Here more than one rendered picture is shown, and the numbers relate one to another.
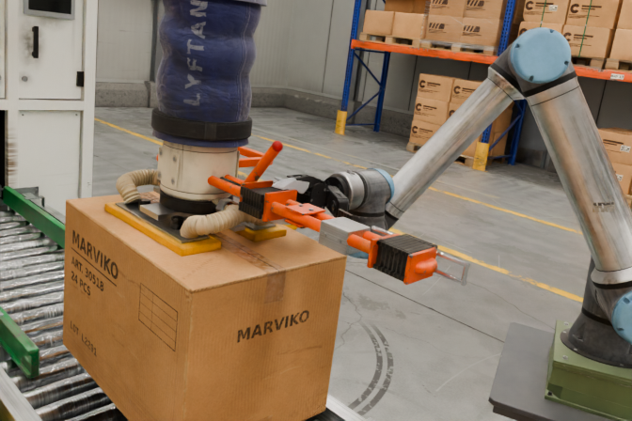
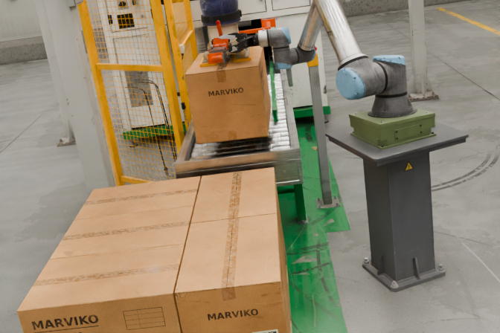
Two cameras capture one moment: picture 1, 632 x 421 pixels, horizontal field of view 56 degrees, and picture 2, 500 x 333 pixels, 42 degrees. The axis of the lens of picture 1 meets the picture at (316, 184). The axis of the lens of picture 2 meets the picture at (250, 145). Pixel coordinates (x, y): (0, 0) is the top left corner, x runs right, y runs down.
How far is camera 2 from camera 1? 2.84 m
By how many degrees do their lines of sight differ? 48
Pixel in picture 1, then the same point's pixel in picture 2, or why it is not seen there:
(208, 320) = (193, 86)
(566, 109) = not seen: outside the picture
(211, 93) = (208, 4)
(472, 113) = not seen: outside the picture
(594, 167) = (324, 15)
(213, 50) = not seen: outside the picture
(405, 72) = not seen: outside the picture
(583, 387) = (357, 126)
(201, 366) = (195, 102)
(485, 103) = not seen: outside the picture
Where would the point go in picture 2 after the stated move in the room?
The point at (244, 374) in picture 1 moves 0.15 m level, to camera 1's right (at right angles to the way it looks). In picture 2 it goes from (216, 109) to (234, 112)
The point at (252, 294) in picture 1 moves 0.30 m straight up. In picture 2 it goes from (210, 78) to (202, 22)
